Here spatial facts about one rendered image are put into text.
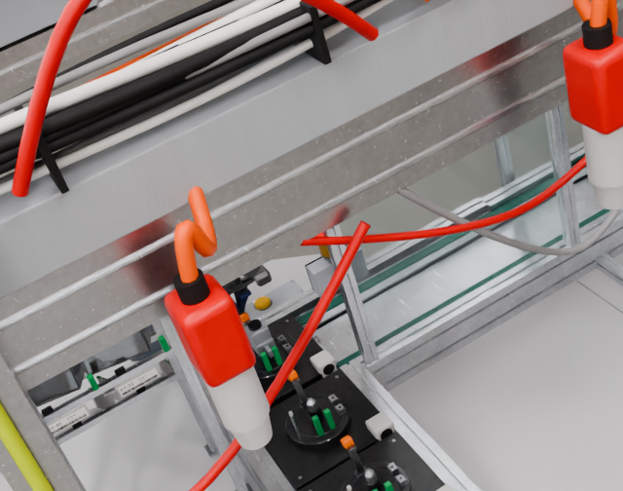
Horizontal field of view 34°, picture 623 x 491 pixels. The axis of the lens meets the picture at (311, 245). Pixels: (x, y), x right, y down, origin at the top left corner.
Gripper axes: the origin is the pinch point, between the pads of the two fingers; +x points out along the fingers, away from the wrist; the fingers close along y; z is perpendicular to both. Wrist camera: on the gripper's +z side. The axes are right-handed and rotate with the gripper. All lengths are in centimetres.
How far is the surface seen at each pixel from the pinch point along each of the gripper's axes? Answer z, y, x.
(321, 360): -20.5, -9.3, 9.3
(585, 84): -123, -9, -101
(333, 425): -40.4, -1.6, 8.0
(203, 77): -115, 20, -113
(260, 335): -12.4, 0.1, 0.9
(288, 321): -0.2, -10.4, 11.7
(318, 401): -31.3, -2.7, 9.2
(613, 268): -33, -82, 19
